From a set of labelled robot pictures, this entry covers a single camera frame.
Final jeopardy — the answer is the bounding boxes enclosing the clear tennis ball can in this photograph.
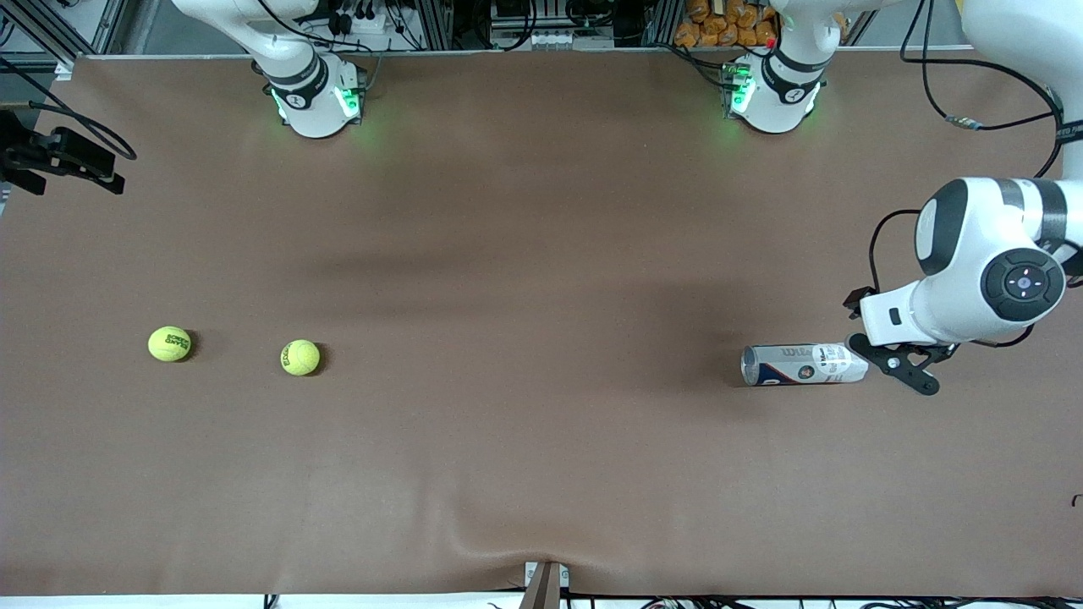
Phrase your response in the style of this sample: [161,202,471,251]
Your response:
[741,343,870,387]

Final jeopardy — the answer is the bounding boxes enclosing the yellow tennis ball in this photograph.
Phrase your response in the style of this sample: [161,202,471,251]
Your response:
[280,339,322,376]
[148,326,193,363]

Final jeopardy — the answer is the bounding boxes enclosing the white power strip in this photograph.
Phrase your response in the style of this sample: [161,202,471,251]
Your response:
[326,0,394,39]

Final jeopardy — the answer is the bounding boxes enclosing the orange objects bag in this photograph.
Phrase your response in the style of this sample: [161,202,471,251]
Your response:
[674,0,779,49]

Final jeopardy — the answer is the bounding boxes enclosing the brown table mat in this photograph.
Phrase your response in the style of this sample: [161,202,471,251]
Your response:
[0,47,1083,598]

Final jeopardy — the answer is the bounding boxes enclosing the aluminium frame profile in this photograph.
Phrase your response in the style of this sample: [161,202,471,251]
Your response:
[412,0,454,50]
[0,0,128,81]
[643,0,684,47]

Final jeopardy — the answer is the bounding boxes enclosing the black arm base cable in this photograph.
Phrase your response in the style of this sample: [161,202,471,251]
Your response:
[660,42,730,90]

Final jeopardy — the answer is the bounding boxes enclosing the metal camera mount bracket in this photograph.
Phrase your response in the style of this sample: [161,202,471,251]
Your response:
[523,561,570,609]

